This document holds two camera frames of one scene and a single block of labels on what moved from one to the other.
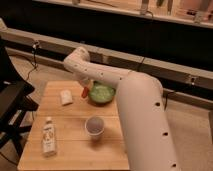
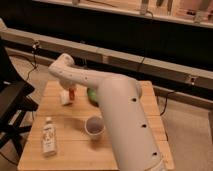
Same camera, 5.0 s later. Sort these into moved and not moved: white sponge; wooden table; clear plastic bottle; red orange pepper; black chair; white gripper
Moved: red orange pepper; white gripper
Not moved: wooden table; white sponge; black chair; clear plastic bottle
